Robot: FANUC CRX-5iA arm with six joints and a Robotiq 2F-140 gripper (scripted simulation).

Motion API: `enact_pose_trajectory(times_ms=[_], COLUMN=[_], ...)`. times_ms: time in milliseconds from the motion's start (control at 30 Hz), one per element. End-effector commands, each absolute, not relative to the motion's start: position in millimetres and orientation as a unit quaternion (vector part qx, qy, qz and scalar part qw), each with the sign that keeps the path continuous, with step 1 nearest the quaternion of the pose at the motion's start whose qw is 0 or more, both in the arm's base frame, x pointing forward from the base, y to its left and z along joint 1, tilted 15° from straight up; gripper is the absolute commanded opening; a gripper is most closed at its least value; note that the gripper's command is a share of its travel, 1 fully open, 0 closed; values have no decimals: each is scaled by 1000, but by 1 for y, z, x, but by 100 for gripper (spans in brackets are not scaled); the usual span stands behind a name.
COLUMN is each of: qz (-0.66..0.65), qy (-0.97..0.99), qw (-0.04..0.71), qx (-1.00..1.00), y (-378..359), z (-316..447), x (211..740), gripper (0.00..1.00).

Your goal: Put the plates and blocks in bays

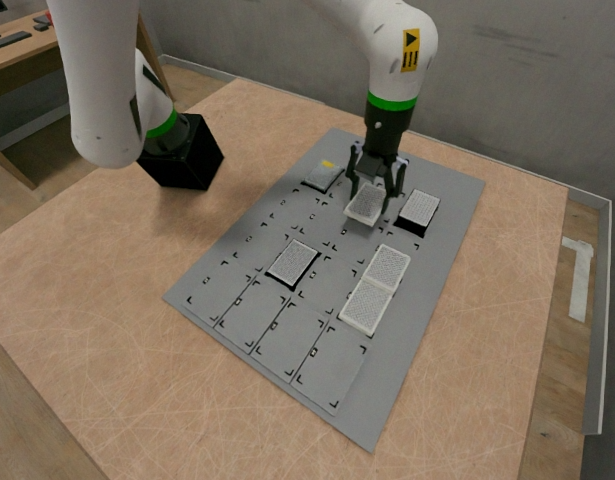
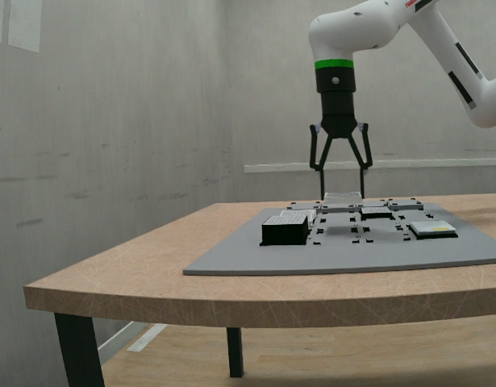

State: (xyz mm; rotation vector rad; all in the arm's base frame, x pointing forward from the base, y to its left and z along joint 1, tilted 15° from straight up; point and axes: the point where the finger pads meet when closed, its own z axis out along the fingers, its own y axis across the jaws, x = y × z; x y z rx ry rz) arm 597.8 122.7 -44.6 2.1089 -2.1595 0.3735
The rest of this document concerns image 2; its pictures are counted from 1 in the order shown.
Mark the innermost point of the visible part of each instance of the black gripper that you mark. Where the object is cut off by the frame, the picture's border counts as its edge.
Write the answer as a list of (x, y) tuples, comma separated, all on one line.
[(340, 122)]

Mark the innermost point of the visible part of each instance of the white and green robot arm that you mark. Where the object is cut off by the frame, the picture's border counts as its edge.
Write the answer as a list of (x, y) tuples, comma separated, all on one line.
[(373, 24)]

